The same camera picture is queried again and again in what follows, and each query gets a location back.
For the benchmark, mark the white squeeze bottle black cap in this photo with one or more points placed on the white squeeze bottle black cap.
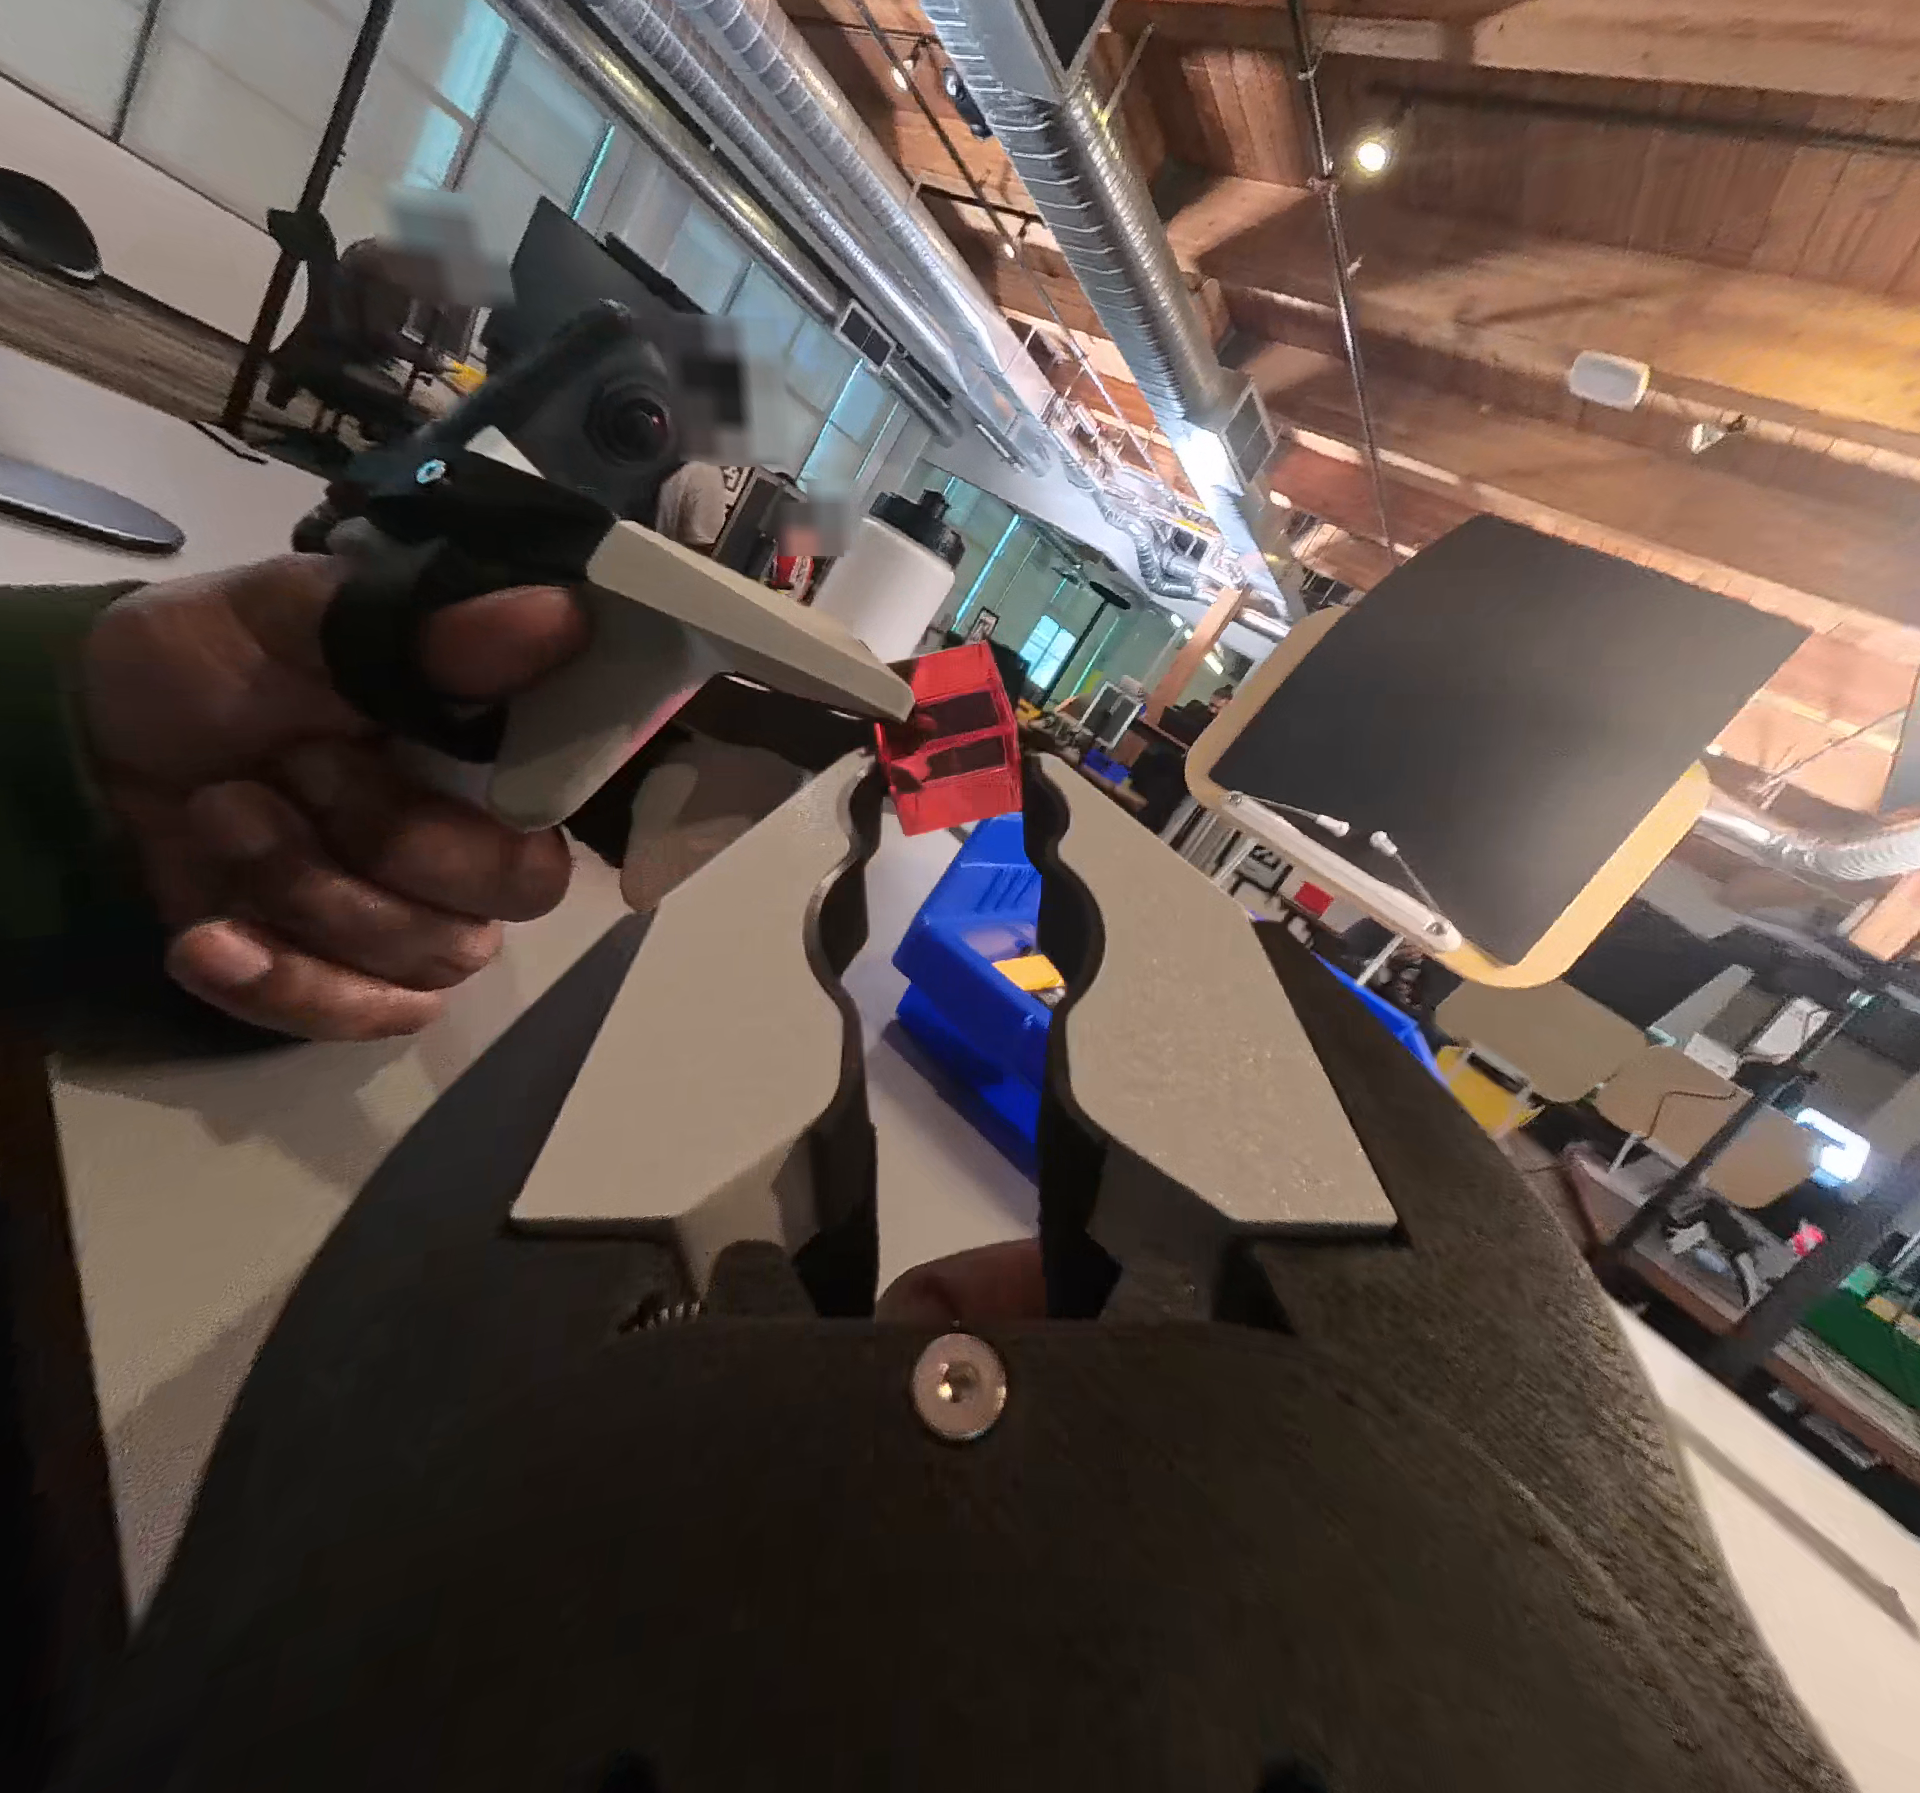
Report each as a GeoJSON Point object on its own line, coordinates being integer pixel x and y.
{"type": "Point", "coordinates": [885, 588]}

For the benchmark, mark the person's left hand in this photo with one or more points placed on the person's left hand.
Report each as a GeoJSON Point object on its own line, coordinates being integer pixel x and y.
{"type": "Point", "coordinates": [270, 833]}

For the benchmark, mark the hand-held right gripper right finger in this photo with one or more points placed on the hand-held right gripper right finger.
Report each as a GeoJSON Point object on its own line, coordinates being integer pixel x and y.
{"type": "Point", "coordinates": [1230, 1075]}

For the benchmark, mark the blue plastic bin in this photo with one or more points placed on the blue plastic bin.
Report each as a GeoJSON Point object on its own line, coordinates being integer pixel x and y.
{"type": "Point", "coordinates": [960, 983]}

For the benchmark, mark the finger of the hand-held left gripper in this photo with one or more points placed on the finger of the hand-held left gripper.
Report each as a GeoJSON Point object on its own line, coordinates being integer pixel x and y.
{"type": "Point", "coordinates": [722, 820]}
{"type": "Point", "coordinates": [662, 669]}

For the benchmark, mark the white ceiling sensor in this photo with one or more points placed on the white ceiling sensor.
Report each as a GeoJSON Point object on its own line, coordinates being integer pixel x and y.
{"type": "Point", "coordinates": [1610, 379]}

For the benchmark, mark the red transparent cube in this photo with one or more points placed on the red transparent cube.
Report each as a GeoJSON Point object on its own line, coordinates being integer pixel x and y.
{"type": "Point", "coordinates": [955, 744]}

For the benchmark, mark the ceiling spot light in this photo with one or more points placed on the ceiling spot light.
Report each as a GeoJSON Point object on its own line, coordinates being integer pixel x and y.
{"type": "Point", "coordinates": [1373, 153]}

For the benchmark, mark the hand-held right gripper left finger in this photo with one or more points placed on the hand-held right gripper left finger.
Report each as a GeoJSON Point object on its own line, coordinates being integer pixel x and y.
{"type": "Point", "coordinates": [675, 1075]}

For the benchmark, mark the silver ceiling duct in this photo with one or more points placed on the silver ceiling duct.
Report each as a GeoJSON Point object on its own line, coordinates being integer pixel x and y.
{"type": "Point", "coordinates": [1081, 143]}
{"type": "Point", "coordinates": [722, 83]}

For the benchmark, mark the person's left forearm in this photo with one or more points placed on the person's left forearm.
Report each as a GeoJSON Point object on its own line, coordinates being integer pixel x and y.
{"type": "Point", "coordinates": [38, 833]}

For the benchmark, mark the black computer monitor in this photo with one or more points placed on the black computer monitor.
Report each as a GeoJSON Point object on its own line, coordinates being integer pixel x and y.
{"type": "Point", "coordinates": [573, 259]}

